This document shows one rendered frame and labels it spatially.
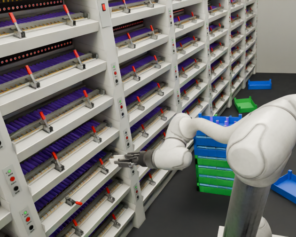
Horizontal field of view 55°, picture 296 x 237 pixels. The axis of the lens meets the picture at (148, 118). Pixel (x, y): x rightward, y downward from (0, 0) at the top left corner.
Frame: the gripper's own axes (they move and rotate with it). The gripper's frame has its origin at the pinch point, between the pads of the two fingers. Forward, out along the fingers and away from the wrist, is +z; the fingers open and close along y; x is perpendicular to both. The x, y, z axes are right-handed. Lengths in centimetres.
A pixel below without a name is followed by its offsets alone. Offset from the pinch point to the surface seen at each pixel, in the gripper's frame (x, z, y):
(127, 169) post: -16.4, 12.3, 16.0
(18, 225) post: 3, 8, -53
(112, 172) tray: -10.3, 11.1, 4.1
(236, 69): -27, 17, 268
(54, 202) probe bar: -3.7, 15.3, -32.1
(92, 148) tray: 10.3, 7.2, -6.2
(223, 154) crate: -37, -26, 68
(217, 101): -43, 25, 202
